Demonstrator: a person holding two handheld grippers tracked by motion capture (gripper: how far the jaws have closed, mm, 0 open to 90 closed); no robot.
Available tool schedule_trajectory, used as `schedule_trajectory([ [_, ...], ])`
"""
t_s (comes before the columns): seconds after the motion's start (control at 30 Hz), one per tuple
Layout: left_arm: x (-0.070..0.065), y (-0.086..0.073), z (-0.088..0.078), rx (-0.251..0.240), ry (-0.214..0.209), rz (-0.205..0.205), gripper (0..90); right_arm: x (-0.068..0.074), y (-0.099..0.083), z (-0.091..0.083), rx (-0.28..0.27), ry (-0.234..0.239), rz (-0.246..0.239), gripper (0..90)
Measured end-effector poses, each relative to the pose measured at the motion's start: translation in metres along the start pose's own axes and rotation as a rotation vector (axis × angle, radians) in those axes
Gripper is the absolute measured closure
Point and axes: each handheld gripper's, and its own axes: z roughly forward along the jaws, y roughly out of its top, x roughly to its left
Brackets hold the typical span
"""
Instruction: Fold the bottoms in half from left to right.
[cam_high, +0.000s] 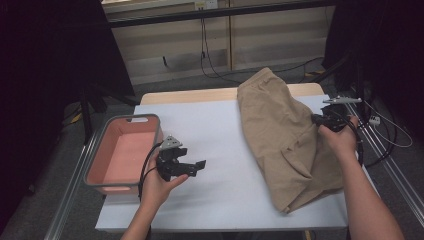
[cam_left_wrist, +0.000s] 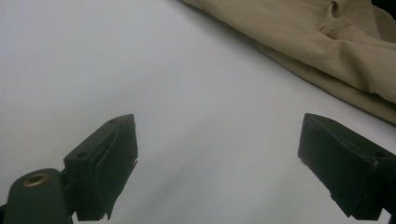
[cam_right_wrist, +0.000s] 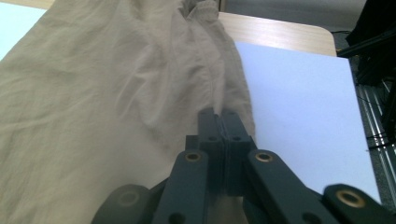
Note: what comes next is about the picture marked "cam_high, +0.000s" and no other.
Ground yellow floor tape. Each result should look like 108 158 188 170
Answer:
68 111 84 125
304 68 326 78

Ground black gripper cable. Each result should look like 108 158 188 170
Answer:
346 118 365 166
137 141 164 201

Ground thin black cable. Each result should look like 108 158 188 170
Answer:
199 8 249 87
233 56 326 84

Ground black curtain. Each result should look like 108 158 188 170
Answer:
0 0 136 231
321 0 424 141

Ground black metal stand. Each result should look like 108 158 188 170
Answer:
311 54 371 124
78 84 141 144

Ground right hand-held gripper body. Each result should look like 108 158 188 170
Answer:
318 95 363 133

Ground person's right hand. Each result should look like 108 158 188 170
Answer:
318 114 360 161

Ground white table mat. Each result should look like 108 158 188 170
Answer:
94 94 381 233

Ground pink basket with grey rim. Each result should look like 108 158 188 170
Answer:
83 113 164 196

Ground white wall socket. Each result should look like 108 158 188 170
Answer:
194 0 219 10

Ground aluminium rail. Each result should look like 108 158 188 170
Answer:
338 91 424 218
43 129 104 240

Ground black metal bar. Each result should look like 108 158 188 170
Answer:
106 0 336 29

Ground person's left hand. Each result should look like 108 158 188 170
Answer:
139 156 189 211

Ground white cable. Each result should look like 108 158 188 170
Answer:
364 99 414 149

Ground beige shorts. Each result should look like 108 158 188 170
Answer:
236 67 346 214

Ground wooden table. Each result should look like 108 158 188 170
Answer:
139 82 326 106

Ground thick black cable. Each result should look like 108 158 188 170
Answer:
344 99 399 168

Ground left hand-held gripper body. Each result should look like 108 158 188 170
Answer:
155 134 194 183

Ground light wooden cabinet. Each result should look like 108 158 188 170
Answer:
101 0 336 86

